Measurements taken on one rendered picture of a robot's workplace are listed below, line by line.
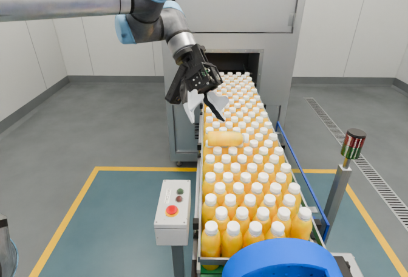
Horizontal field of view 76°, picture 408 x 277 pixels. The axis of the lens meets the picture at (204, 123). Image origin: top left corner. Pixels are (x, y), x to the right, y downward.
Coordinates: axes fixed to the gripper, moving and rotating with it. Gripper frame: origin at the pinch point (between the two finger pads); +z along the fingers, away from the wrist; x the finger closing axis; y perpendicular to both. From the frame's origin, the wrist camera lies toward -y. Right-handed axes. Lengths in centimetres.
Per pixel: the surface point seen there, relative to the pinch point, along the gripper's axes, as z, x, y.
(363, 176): 68, 248, -4
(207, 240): 29.5, 8.3, -21.4
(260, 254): 32.0, -4.3, 2.0
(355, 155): 25, 52, 21
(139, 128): -84, 184, -210
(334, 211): 45, 64, 2
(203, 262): 35.8, 9.2, -26.7
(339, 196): 39, 61, 7
